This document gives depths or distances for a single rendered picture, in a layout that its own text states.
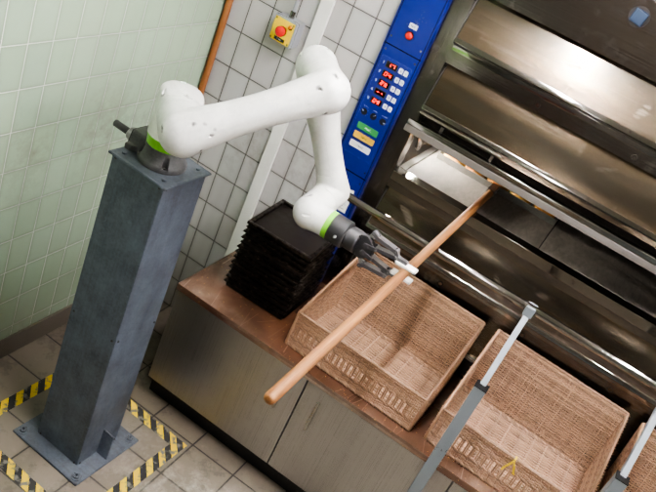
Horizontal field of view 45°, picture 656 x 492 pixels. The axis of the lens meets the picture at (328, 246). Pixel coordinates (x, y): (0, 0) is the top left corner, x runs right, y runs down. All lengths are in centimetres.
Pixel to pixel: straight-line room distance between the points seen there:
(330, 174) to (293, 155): 77
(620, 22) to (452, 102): 61
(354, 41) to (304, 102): 92
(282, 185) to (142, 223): 102
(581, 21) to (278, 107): 111
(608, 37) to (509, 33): 32
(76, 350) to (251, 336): 60
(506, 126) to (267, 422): 138
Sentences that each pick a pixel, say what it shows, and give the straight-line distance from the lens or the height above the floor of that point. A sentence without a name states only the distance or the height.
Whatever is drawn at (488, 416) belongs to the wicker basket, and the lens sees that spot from 307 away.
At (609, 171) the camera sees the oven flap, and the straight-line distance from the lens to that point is 281.
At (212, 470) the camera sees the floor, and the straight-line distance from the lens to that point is 316.
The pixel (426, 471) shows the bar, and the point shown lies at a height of 56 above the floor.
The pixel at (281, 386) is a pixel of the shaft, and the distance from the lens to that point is 173.
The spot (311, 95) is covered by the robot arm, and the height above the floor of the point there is 161.
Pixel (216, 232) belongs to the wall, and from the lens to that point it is 350.
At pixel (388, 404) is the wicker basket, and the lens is 278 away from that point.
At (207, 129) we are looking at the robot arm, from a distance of 209.
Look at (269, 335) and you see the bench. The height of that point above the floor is 58.
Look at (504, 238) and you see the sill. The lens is 294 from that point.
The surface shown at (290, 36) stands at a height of 146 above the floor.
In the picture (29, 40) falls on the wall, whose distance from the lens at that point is 251.
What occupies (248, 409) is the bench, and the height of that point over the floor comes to 27.
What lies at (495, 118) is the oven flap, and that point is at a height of 154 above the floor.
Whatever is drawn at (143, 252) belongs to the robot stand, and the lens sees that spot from 238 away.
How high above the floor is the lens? 230
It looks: 29 degrees down
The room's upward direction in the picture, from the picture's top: 25 degrees clockwise
